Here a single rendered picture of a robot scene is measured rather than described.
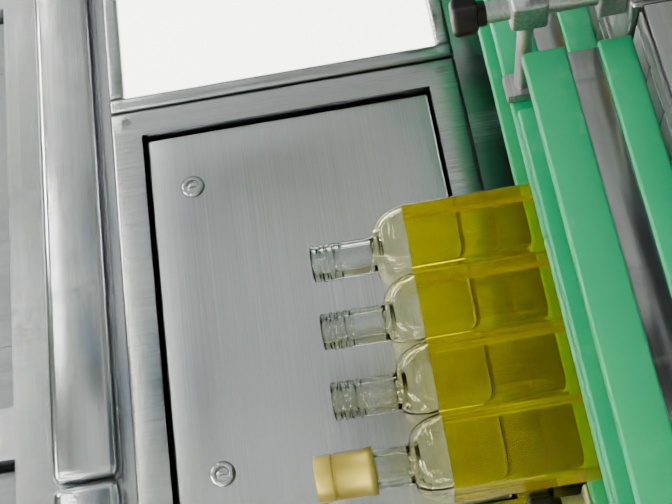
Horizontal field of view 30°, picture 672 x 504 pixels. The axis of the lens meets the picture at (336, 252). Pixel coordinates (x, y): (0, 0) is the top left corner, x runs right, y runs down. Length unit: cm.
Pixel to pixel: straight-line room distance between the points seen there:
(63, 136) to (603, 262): 61
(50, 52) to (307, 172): 31
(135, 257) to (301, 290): 16
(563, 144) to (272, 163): 39
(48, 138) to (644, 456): 70
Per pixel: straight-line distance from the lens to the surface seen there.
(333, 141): 119
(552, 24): 106
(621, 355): 81
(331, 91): 122
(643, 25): 92
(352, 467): 91
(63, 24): 134
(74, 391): 113
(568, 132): 88
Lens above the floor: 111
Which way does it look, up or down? 1 degrees up
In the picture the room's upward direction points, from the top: 100 degrees counter-clockwise
